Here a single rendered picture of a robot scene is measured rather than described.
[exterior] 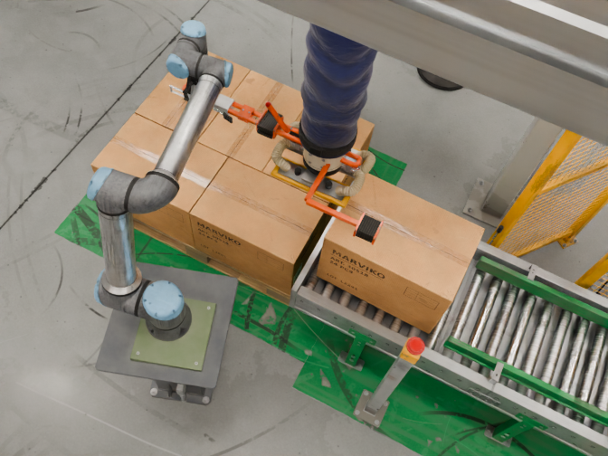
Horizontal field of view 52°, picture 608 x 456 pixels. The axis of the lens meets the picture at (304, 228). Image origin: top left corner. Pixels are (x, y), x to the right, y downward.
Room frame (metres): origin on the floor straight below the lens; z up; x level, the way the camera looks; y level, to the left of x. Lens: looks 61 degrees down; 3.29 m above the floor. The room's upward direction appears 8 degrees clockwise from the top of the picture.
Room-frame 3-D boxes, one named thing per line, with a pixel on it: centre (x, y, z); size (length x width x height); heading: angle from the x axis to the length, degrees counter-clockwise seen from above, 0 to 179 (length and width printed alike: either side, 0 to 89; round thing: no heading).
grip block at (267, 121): (1.59, 0.20, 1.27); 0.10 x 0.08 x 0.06; 161
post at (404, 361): (0.82, -0.49, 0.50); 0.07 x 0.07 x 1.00; 70
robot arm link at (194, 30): (1.69, 0.51, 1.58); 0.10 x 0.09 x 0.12; 170
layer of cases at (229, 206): (2.00, 0.42, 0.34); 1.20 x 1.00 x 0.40; 70
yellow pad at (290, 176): (1.42, -0.01, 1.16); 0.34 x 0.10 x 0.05; 71
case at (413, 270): (1.36, -0.44, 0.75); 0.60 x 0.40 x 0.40; 69
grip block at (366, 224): (1.17, -0.24, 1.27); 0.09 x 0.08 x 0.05; 161
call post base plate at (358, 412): (0.82, -0.49, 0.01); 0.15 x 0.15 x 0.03; 70
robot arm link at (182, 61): (1.57, 0.51, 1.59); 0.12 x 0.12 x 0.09; 80
